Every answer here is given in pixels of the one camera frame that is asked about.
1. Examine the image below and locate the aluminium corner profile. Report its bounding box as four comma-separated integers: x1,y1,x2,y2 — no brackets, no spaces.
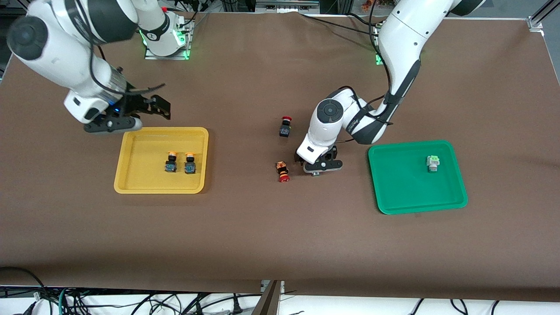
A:
527,0,560,31

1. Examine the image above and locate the brown table cover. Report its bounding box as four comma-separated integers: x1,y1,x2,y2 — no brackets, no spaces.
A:
0,9,560,302

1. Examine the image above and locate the thin black table cable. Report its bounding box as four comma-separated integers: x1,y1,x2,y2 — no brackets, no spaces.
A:
300,12,381,35

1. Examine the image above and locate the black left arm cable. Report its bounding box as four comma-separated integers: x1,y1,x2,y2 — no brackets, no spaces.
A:
339,0,395,128

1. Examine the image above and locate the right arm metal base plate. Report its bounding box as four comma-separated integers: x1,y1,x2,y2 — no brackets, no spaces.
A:
144,20,195,61

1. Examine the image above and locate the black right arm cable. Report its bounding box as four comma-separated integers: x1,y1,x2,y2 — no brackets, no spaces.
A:
87,26,166,95

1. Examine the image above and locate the yellow plastic tray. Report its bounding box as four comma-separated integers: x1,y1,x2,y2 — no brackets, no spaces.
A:
114,127,210,194

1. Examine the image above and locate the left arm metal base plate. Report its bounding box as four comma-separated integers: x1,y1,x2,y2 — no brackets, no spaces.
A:
373,24,383,66

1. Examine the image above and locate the green plastic tray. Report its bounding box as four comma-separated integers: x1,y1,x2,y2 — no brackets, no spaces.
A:
368,140,469,215

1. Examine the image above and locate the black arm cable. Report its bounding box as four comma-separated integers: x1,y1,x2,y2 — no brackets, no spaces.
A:
87,26,166,95
339,0,395,128

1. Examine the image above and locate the aluminium table frame profile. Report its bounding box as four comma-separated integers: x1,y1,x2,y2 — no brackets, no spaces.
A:
252,280,285,315

